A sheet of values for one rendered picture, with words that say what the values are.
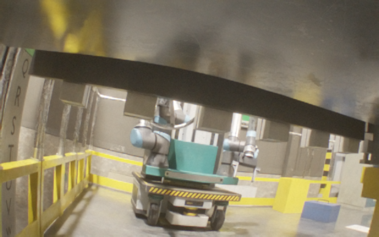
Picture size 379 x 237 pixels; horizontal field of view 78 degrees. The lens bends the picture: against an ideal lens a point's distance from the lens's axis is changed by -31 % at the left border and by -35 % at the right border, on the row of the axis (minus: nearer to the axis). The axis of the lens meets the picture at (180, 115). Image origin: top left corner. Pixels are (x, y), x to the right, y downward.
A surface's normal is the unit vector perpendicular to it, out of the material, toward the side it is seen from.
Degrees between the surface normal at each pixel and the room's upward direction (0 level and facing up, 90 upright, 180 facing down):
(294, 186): 90
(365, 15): 180
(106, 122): 90
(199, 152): 90
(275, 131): 90
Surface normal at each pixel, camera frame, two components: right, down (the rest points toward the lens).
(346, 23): -0.17, 0.98
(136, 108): 0.16, -0.08
